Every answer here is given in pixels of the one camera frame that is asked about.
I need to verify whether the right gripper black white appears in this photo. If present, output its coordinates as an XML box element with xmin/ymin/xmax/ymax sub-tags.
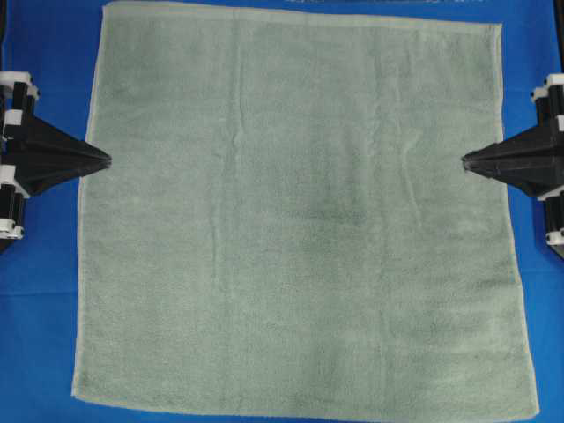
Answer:
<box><xmin>463</xmin><ymin>73</ymin><xmax>563</xmax><ymax>245</ymax></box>

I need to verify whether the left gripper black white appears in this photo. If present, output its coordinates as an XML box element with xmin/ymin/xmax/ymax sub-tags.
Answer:
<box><xmin>1</xmin><ymin>70</ymin><xmax>110</xmax><ymax>241</ymax></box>

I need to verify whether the sage green bath towel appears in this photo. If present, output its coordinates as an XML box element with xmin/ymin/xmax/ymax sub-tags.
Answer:
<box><xmin>72</xmin><ymin>1</ymin><xmax>539</xmax><ymax>422</ymax></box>

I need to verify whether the blue table cloth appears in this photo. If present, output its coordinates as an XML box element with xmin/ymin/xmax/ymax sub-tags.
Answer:
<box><xmin>1</xmin><ymin>1</ymin><xmax>563</xmax><ymax>422</ymax></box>

